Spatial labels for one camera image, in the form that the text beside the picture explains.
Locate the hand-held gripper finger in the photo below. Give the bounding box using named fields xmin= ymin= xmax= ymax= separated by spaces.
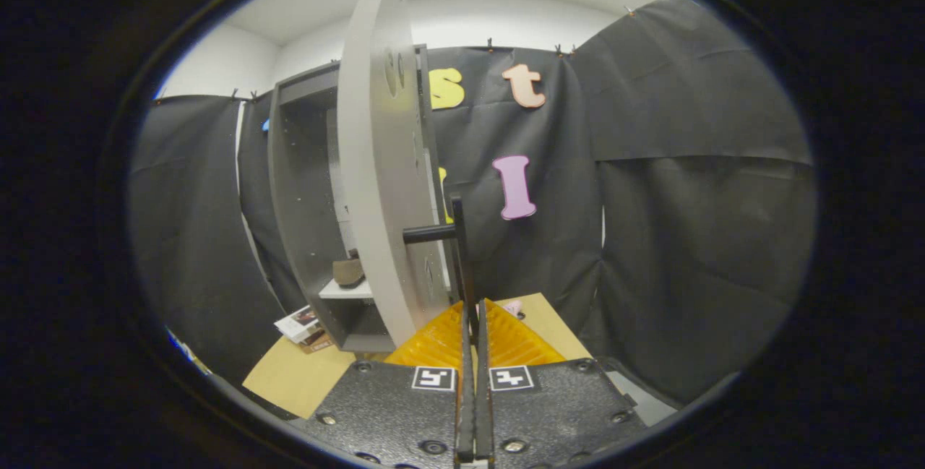
xmin=476 ymin=298 xmax=648 ymax=469
xmin=289 ymin=299 xmax=476 ymax=469

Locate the brown fuzzy shoe with bow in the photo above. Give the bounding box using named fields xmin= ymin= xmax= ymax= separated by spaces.
xmin=332 ymin=249 xmax=366 ymax=289

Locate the light grey shoe cabinet door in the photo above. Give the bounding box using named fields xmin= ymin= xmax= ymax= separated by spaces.
xmin=337 ymin=0 xmax=481 ymax=348

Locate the grey shoe cabinet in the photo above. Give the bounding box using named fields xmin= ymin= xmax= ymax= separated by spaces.
xmin=267 ymin=44 xmax=457 ymax=353

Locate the white printed box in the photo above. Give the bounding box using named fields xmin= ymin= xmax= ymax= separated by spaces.
xmin=275 ymin=305 xmax=335 ymax=354

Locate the black backdrop cloth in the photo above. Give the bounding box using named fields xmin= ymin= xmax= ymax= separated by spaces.
xmin=129 ymin=0 xmax=817 ymax=405

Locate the blue white sheet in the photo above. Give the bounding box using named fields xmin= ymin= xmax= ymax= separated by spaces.
xmin=166 ymin=326 xmax=214 ymax=376

